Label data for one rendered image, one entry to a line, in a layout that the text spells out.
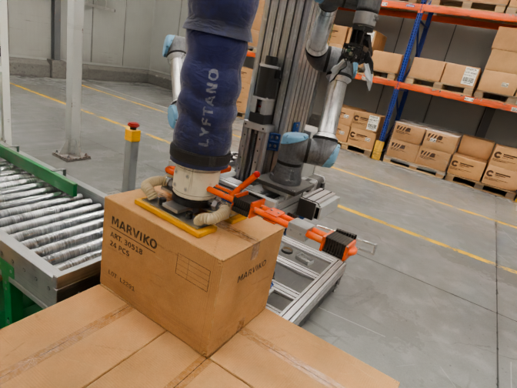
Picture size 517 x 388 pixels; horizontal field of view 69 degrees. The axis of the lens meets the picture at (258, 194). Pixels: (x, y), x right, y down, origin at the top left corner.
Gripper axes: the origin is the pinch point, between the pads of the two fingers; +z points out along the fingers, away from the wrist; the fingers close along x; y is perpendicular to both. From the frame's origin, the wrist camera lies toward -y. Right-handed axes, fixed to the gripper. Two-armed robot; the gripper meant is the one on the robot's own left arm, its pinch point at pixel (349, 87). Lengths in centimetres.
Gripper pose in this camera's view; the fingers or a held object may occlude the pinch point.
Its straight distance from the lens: 145.9
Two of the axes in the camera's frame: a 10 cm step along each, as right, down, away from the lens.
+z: -1.9, 9.2, 3.4
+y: -5.2, 2.0, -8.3
